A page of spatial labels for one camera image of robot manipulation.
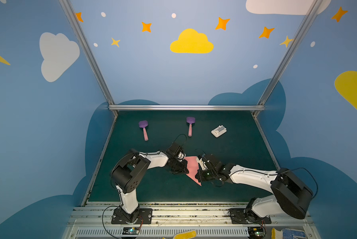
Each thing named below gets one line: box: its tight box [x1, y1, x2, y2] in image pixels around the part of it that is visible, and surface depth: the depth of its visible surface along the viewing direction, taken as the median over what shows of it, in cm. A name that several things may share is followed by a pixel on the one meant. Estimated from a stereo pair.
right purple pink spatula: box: [186, 116, 196, 137], surface depth 113 cm
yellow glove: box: [162, 229, 197, 239], surface depth 70 cm
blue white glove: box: [271, 227, 307, 239], surface depth 71 cm
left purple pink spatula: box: [138, 120, 149, 141], surface depth 113 cm
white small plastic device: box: [210, 124, 227, 138], surface depth 111 cm
